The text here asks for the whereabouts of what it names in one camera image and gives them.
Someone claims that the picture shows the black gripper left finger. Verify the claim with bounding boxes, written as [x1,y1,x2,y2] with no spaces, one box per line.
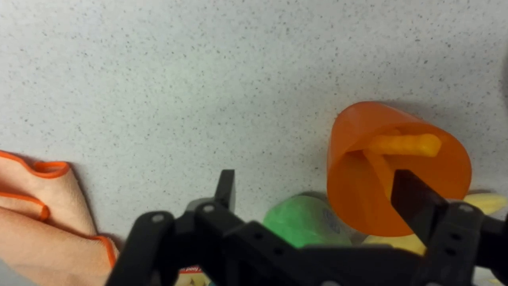
[215,170,236,210]

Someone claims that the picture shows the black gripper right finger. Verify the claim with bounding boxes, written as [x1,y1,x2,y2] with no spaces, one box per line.
[391,170,448,245]

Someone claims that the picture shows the yellow fry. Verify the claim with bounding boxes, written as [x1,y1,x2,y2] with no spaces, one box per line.
[369,133,442,157]

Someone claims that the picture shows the orange plastic cup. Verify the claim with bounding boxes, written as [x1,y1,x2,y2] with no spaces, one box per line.
[328,102,472,237]

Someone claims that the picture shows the yellow toy banana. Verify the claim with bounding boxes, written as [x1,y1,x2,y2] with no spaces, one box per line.
[364,191,508,256]

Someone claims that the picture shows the green toy fruit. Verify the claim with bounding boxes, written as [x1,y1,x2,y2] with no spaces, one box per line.
[264,192,366,248]

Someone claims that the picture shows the small orange cloth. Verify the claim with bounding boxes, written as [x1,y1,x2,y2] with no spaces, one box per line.
[0,151,118,286]

